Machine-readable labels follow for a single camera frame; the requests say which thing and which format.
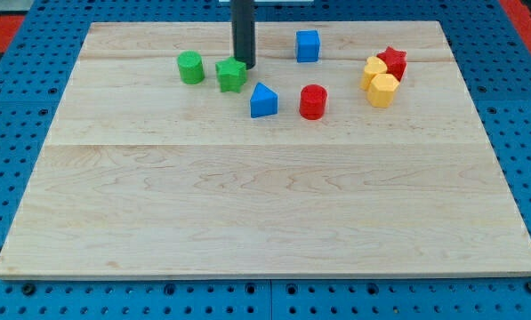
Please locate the green star block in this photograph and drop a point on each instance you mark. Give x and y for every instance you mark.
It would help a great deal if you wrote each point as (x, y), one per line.
(231, 74)

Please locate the green cylinder block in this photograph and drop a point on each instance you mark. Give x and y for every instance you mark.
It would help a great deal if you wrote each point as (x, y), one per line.
(191, 68)

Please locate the red star block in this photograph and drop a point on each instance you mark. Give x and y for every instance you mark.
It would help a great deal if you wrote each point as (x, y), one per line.
(395, 61)

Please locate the blue triangle block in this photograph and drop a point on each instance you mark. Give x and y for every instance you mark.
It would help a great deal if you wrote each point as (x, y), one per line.
(263, 102)

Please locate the red cylinder block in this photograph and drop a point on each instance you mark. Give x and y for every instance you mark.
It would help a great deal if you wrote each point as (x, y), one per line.
(313, 99)

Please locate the light wooden board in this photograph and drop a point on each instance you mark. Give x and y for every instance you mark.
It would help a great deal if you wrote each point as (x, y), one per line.
(144, 177)

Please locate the blue cube block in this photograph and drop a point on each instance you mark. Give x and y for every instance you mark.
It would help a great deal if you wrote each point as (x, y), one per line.
(307, 46)

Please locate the yellow hexagon block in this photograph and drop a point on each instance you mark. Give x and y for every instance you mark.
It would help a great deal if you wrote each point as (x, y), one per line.
(381, 90)

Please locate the yellow heart block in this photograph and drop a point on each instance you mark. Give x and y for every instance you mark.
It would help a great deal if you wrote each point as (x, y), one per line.
(374, 66)

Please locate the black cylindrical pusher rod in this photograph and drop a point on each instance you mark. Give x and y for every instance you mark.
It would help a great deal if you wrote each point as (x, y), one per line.
(243, 31)

